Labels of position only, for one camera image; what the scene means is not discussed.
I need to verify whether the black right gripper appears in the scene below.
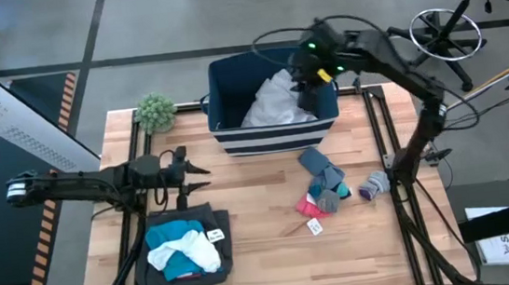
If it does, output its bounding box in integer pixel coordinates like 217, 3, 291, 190
283, 15, 354, 115

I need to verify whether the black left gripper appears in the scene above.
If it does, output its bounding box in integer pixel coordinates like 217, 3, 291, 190
158, 142, 215, 213

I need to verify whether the purple toed grey sock pair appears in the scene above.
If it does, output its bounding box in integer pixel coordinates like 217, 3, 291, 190
356, 169, 392, 203

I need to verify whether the white crumpled garment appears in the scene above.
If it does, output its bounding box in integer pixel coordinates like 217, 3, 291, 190
235, 65, 319, 129

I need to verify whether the navy white striped fabric basket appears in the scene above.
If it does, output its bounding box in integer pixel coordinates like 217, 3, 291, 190
196, 42, 346, 161

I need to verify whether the white garment label tag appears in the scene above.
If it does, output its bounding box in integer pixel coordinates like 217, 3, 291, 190
206, 228, 227, 244

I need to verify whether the slate blue flat sock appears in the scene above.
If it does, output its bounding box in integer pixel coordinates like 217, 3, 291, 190
296, 143, 334, 180

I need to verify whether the teal folded garment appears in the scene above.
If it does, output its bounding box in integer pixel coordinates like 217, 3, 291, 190
143, 215, 225, 285

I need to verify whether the white soft garment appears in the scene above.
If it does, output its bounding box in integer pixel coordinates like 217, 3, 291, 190
144, 226, 224, 279

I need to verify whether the green succulent in white pot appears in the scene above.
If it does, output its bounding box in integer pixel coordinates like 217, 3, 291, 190
131, 89, 181, 137

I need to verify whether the blue grey sock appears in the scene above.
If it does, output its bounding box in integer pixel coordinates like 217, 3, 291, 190
308, 162, 348, 194

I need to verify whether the teal sock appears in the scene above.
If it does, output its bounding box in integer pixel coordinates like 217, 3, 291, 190
308, 180, 352, 204

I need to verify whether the pink red sock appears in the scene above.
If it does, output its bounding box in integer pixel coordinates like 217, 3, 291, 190
294, 191, 333, 222

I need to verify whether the dark grey folded garment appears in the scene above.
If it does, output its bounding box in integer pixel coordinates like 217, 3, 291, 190
128, 200, 238, 285

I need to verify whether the white paper tag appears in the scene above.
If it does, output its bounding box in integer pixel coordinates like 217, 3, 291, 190
305, 216, 325, 238

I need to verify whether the white tower fan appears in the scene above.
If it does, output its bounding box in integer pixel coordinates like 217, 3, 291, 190
0, 61, 103, 181

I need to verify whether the wooden stick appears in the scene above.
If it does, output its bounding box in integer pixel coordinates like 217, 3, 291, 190
440, 52, 509, 112

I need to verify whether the black aluminium table frame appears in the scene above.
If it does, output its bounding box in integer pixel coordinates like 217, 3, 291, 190
62, 74, 483, 285

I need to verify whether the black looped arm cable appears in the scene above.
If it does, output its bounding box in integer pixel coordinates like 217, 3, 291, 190
249, 9, 388, 72

